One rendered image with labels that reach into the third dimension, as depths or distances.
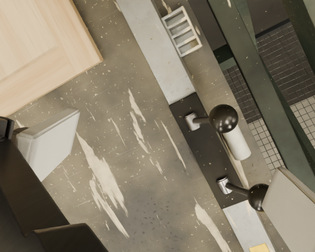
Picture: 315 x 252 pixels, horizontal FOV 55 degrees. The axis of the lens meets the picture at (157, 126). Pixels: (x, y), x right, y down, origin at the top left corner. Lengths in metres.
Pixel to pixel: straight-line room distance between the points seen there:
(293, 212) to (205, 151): 0.34
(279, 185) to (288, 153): 0.43
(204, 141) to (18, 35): 0.39
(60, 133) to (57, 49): 0.43
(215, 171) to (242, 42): 0.24
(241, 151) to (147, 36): 0.25
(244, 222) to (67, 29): 0.46
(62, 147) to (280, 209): 0.13
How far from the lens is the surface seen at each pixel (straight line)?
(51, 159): 0.16
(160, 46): 0.50
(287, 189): 0.19
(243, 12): 1.38
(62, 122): 0.16
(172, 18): 0.54
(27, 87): 0.63
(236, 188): 0.49
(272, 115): 0.60
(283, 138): 0.62
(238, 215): 0.56
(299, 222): 0.17
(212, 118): 0.39
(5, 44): 0.65
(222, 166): 0.52
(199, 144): 0.51
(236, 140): 0.52
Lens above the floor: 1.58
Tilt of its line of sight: 23 degrees down
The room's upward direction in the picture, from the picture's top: 161 degrees clockwise
